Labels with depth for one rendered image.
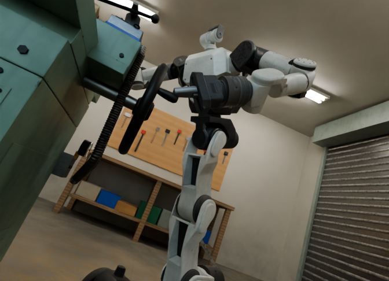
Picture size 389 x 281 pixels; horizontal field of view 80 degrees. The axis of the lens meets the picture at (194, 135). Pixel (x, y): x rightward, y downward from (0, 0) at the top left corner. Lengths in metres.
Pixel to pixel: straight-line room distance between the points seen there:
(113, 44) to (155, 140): 3.30
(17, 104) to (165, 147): 3.51
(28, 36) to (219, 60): 0.78
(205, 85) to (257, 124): 3.94
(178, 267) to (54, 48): 1.01
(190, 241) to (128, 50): 0.84
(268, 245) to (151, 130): 2.74
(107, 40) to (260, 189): 3.94
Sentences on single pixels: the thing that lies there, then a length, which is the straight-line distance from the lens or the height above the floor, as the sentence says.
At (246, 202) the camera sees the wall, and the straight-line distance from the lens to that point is 4.25.
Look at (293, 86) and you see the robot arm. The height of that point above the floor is 1.06.
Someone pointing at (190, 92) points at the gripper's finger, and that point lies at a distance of 0.62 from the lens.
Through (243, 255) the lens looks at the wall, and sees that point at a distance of 4.33.
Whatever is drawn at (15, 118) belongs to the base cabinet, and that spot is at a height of 0.63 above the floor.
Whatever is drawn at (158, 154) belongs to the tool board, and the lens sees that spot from 3.89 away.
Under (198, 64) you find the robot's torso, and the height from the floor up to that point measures 1.23.
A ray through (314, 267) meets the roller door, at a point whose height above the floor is 0.50.
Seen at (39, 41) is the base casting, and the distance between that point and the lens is 0.53.
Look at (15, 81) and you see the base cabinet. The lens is 0.51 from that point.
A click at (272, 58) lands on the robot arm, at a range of 1.02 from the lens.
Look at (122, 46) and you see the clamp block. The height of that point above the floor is 0.92.
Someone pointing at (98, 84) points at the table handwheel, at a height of 0.81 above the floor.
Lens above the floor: 0.59
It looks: 17 degrees up
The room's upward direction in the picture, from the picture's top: 22 degrees clockwise
